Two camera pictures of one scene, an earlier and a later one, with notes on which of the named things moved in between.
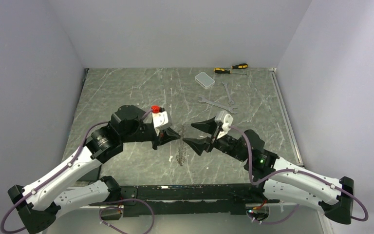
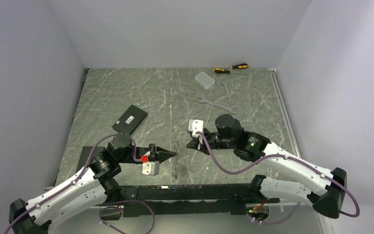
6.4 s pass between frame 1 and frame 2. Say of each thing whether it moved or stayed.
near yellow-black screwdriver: stayed
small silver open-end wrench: stayed
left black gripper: moved
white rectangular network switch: stayed
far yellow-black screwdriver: stayed
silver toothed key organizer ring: moved
